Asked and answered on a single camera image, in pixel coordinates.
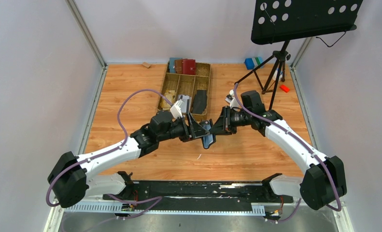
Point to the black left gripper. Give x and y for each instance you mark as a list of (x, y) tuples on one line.
[(191, 126)]

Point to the silver black cards stack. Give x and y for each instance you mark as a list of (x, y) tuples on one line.
[(185, 105)]

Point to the green block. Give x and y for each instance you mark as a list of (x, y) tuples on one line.
[(257, 61)]

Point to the gold cards stack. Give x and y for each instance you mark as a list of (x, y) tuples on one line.
[(170, 96)]

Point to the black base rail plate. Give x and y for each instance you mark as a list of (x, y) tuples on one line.
[(248, 191)]

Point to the black card holder with sleeves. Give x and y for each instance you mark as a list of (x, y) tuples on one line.
[(209, 139)]

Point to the blue block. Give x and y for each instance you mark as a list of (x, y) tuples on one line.
[(250, 63)]

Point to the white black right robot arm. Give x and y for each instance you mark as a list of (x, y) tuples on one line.
[(324, 177)]

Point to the woven wicker tray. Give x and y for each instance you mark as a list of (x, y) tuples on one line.
[(183, 84)]

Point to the small wooden block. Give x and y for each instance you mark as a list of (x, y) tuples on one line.
[(146, 65)]

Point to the red card wallet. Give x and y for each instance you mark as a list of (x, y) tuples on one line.
[(189, 66)]

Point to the red block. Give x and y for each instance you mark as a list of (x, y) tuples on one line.
[(284, 88)]

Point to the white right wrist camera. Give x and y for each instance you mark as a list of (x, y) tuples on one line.
[(230, 99)]

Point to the black music stand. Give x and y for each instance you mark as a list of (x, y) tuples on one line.
[(285, 20)]

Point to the white slotted cable duct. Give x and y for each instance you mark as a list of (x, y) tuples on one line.
[(176, 206)]

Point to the brown card wallet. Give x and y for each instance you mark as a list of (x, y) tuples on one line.
[(178, 66)]

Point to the blue card wallet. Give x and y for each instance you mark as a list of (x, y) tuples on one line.
[(171, 64)]

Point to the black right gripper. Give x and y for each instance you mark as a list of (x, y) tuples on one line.
[(227, 118)]

